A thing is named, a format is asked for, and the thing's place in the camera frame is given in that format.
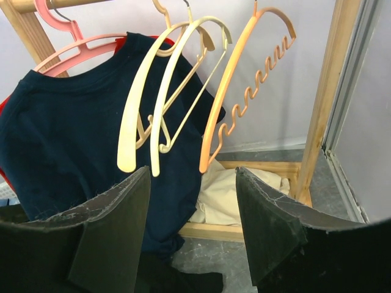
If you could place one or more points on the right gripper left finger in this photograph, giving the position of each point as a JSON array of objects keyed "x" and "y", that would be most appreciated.
[{"x": 93, "y": 247}]

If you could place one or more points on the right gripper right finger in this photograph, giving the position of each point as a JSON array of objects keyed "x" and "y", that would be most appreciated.
[{"x": 294, "y": 248}]

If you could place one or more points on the black t shirt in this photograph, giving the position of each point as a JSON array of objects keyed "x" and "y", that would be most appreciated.
[{"x": 154, "y": 275}]

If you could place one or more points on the navy blue t shirt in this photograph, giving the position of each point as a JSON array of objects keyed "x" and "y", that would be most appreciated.
[{"x": 59, "y": 141}]

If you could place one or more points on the red t shirt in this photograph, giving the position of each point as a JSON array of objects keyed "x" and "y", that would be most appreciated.
[{"x": 119, "y": 43}]

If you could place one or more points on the pink hanger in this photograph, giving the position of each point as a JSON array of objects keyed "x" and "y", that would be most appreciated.
[{"x": 50, "y": 14}]

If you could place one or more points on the wooden clothes rack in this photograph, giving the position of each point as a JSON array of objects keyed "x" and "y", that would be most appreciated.
[{"x": 21, "y": 16}]

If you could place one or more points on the beige cloth in rack base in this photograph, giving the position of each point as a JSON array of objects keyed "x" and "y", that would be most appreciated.
[{"x": 217, "y": 201}]

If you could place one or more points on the white plastic basket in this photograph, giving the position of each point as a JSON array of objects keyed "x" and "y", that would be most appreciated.
[{"x": 7, "y": 195}]

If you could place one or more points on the aluminium frame rail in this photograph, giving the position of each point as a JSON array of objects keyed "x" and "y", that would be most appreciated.
[{"x": 357, "y": 144}]

